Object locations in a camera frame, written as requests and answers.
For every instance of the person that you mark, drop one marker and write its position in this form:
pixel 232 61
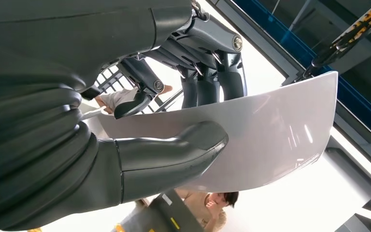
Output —
pixel 121 97
pixel 201 205

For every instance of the blue steel beam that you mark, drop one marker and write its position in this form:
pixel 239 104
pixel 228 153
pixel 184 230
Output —
pixel 288 41

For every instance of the black yellow striped bar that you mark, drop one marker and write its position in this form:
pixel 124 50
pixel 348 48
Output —
pixel 348 35

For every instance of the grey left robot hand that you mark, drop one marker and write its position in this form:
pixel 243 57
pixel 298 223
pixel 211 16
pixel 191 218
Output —
pixel 76 38

